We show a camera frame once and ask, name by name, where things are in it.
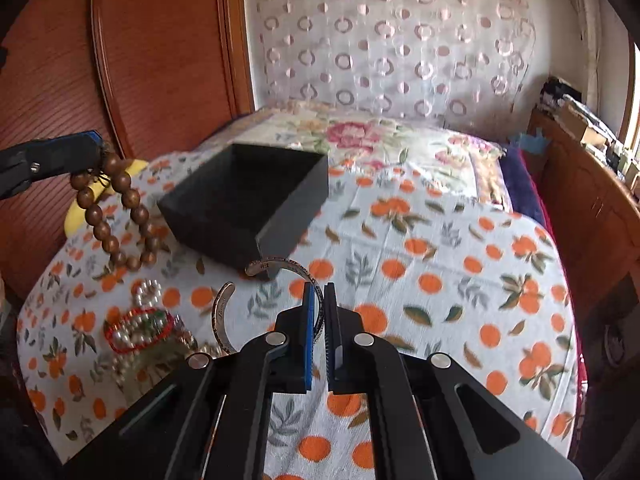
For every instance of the black jewelry box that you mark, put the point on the black jewelry box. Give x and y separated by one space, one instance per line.
248 202

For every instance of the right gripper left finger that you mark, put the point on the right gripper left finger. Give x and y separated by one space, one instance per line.
292 372

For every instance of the wooden headboard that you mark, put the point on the wooden headboard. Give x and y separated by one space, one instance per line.
150 76

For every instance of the dark blue blanket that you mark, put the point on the dark blue blanket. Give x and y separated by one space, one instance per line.
521 186

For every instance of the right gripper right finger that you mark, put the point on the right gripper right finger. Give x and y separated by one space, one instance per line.
341 326

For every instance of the floral quilt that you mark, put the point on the floral quilt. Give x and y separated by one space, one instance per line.
366 144

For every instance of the wooden side cabinet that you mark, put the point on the wooden side cabinet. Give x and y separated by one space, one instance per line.
594 220

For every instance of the silver cuff bangle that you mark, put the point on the silver cuff bangle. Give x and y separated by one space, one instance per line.
265 299

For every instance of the clutter on cabinet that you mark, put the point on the clutter on cabinet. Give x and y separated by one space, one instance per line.
564 104

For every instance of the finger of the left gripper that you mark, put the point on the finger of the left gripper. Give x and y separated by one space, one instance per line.
46 158

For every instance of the sheer circle pattern curtain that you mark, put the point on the sheer circle pattern curtain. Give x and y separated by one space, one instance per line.
465 64

